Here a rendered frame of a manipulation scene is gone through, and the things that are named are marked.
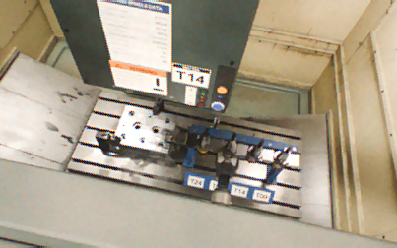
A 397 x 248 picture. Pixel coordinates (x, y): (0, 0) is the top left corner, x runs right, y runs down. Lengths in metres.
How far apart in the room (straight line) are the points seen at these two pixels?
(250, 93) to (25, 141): 1.54
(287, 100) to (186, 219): 2.13
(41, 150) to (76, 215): 1.75
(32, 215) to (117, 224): 0.05
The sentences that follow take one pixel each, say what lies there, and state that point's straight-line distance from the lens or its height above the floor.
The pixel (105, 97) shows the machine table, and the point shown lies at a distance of 1.76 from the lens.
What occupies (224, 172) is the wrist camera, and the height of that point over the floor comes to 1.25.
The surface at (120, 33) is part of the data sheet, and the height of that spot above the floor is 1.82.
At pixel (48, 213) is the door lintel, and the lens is 0.19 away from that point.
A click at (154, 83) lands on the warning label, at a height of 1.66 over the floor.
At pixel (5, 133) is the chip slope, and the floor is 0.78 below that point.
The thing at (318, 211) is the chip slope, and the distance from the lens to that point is 1.69.
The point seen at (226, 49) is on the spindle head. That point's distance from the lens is 0.67.
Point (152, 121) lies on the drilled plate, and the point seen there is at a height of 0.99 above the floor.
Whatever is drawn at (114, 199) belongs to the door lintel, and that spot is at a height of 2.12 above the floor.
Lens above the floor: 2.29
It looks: 60 degrees down
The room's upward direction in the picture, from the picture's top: 8 degrees clockwise
